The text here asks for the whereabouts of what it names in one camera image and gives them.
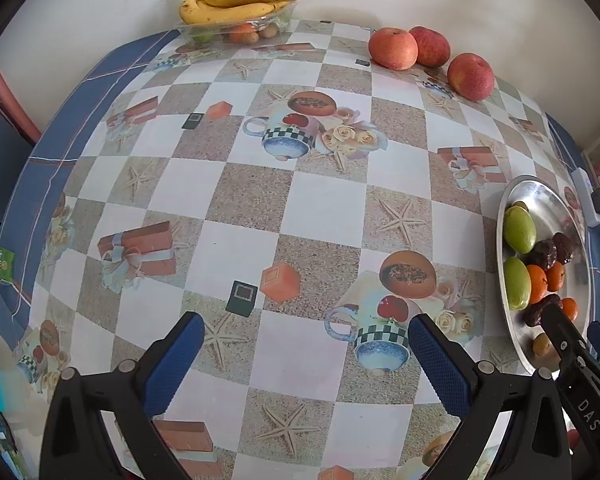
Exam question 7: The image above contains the white power strip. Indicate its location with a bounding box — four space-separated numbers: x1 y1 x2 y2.
570 167 600 227

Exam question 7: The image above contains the dark chair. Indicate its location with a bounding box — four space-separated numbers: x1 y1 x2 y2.
0 65 43 226

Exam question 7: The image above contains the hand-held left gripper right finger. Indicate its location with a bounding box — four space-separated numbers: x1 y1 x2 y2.
408 312 573 480

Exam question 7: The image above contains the printed checkered tablecloth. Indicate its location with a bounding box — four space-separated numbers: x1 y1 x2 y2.
0 19 598 480

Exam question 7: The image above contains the round metal basin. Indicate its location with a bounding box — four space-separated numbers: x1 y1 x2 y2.
496 175 594 377

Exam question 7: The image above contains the green mango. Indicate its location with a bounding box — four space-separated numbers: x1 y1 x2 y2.
503 257 532 311
503 206 537 254

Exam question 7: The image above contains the pale red apple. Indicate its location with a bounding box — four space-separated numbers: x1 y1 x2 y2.
368 27 419 71

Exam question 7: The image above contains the clear plastic container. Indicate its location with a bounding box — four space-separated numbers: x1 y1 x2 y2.
176 0 299 47

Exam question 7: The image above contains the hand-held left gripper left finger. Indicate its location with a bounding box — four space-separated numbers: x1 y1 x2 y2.
40 311 206 480

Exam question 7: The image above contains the dark red apple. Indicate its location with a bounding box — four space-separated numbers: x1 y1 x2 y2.
409 25 451 68

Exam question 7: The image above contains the small orange fruit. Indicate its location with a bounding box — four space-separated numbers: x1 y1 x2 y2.
229 24 258 44

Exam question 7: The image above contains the dark brown bumpy fruit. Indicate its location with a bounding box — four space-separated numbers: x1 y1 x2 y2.
530 240 557 270

